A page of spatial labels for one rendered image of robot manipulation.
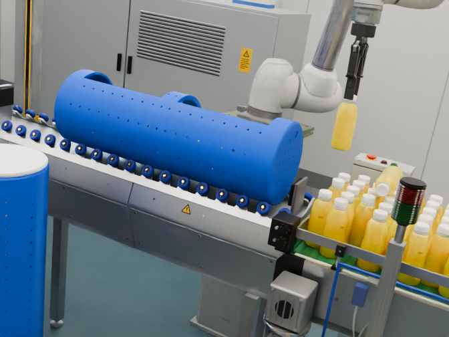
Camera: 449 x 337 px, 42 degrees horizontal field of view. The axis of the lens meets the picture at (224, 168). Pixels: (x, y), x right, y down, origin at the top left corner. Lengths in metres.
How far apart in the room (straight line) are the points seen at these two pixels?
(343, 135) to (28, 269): 1.08
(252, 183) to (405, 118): 2.89
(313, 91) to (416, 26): 2.11
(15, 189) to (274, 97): 1.19
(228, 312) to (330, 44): 1.31
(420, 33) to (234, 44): 1.52
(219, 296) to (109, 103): 1.16
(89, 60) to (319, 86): 2.18
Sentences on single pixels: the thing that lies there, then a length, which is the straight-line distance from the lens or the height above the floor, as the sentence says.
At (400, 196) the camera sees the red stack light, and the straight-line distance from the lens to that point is 1.44.
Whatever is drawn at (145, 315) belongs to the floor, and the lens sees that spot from 3.01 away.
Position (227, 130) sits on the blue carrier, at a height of 1.18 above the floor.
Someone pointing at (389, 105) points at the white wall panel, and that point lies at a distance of 4.64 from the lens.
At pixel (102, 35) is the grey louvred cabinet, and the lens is 4.23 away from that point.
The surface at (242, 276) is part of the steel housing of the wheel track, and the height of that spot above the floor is 0.69.
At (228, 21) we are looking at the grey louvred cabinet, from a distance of 3.65.
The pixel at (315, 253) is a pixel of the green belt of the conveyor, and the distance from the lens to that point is 1.80.
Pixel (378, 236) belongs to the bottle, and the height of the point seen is 1.02.
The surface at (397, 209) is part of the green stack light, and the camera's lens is 1.45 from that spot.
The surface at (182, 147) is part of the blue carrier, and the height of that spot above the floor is 1.10.
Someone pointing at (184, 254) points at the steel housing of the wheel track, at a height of 0.69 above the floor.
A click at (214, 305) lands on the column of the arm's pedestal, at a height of 0.15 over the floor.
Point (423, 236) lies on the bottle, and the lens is 1.71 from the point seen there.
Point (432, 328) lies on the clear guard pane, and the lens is 1.69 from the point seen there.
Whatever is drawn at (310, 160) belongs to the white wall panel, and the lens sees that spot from 4.92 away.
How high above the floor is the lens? 1.68
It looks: 19 degrees down
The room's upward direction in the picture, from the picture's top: 8 degrees clockwise
